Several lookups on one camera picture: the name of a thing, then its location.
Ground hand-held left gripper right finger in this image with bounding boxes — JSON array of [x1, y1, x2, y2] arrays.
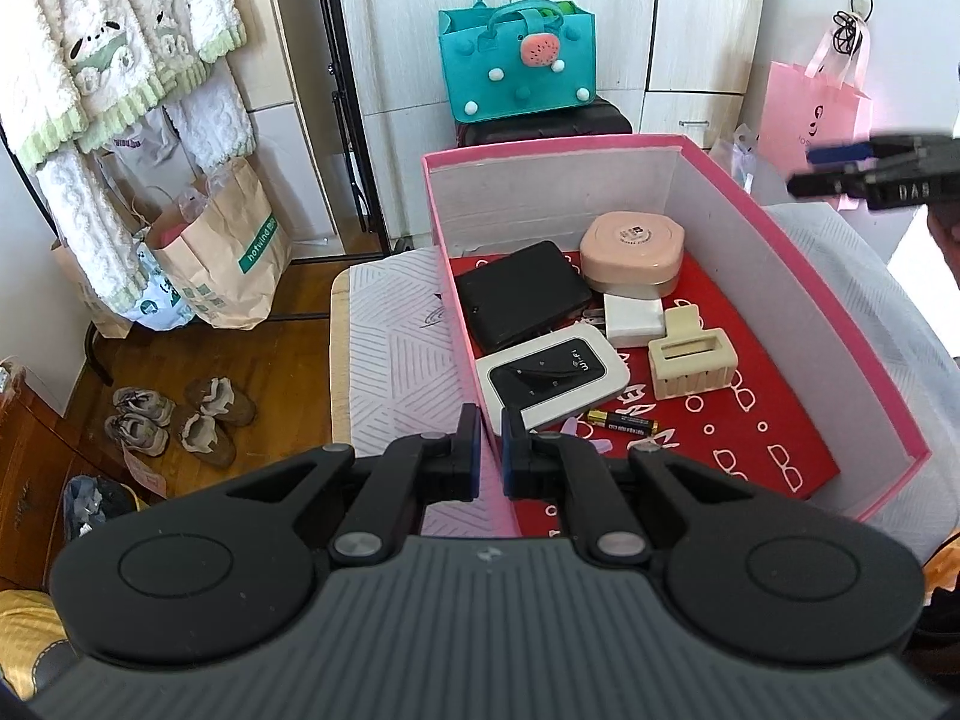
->
[[501, 406, 755, 563]]

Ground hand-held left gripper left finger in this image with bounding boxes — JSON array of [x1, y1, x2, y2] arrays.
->
[[221, 403, 482, 567]]

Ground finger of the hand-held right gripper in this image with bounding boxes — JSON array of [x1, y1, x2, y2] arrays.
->
[[806, 136, 875, 166], [787, 165, 875, 202]]

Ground pink cardboard box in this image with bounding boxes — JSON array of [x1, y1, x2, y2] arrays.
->
[[420, 133, 938, 541]]

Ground pink paper gift bag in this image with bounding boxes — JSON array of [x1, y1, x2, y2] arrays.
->
[[757, 22, 875, 211]]

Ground white portable wifi router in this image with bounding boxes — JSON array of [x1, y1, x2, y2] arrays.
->
[[475, 326, 631, 436]]

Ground black gold small battery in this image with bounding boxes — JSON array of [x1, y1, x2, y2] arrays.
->
[[587, 409, 661, 437]]

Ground black power bank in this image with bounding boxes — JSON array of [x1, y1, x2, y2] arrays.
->
[[455, 240, 593, 353]]

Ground beige hair claw clip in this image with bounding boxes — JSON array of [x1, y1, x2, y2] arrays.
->
[[647, 300, 740, 400]]

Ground pink rounded plastic case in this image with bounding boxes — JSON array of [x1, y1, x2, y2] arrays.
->
[[580, 211, 685, 299]]

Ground red printed paper sheet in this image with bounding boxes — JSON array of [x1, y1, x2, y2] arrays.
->
[[450, 247, 841, 541]]

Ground black suitcase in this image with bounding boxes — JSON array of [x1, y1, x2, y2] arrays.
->
[[454, 94, 633, 151]]

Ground pair of beige slippers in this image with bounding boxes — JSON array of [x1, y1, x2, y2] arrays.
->
[[184, 377, 256, 427]]

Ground brown fur-lined shoe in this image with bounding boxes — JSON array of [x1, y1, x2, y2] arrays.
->
[[178, 409, 237, 467]]

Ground brown paper bag green label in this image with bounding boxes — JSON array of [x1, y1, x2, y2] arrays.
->
[[144, 157, 295, 331]]

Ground pink paper slip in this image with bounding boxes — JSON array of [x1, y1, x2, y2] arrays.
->
[[124, 450, 167, 497]]

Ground white green plastic bag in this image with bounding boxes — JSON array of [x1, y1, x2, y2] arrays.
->
[[133, 240, 197, 332]]

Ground teal felt tote bag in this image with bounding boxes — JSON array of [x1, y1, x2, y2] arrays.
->
[[439, 0, 599, 125]]

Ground plain brown paper bag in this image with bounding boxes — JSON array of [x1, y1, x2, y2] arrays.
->
[[51, 236, 136, 338]]

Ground wooden cabinet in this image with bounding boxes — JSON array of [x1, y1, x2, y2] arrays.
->
[[0, 364, 162, 593]]

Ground white wardrobe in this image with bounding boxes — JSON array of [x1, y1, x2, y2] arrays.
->
[[330, 0, 773, 155]]

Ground grey white printed bag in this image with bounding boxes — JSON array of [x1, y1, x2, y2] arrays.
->
[[105, 109, 182, 188]]

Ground white fleece pajama pants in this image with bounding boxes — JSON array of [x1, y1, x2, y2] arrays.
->
[[34, 79, 256, 316]]

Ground yellow patterned blanket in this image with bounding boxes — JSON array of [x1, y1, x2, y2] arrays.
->
[[0, 589, 83, 702]]

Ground white green fleece pajama top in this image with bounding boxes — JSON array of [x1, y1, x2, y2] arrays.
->
[[0, 0, 248, 170]]

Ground black hair tie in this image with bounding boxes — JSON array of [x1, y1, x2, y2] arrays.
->
[[831, 0, 876, 55]]

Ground white wall charger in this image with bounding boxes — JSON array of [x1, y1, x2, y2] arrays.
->
[[585, 294, 667, 350]]

